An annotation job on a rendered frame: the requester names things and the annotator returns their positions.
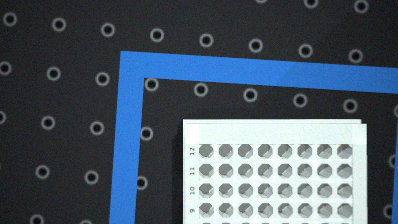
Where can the white well plate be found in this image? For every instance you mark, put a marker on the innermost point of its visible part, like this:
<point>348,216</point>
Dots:
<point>274,171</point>

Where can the blue tape outline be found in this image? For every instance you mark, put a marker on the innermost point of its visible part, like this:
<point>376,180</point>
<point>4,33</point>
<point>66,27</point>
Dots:
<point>135,66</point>

